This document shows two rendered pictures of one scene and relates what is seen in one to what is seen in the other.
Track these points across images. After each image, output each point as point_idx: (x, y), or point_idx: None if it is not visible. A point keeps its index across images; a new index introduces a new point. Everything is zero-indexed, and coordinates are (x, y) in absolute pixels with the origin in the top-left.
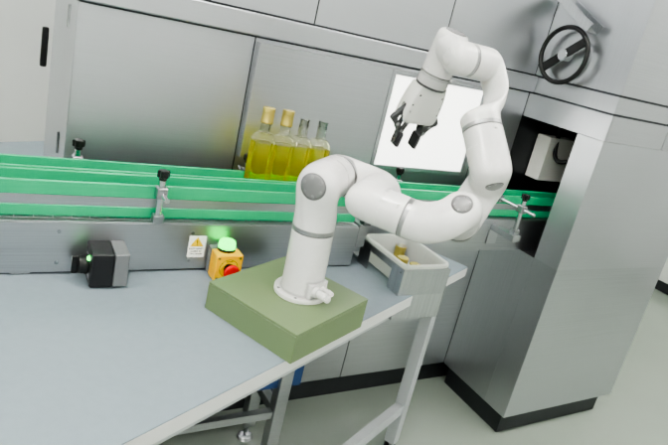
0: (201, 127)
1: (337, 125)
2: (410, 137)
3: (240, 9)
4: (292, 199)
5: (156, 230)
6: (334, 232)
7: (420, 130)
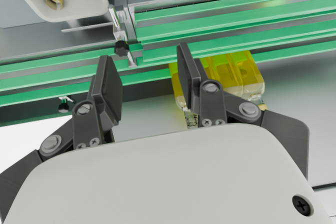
0: (268, 99)
1: (149, 135)
2: (121, 98)
3: None
4: (232, 17)
5: None
6: None
7: (100, 119)
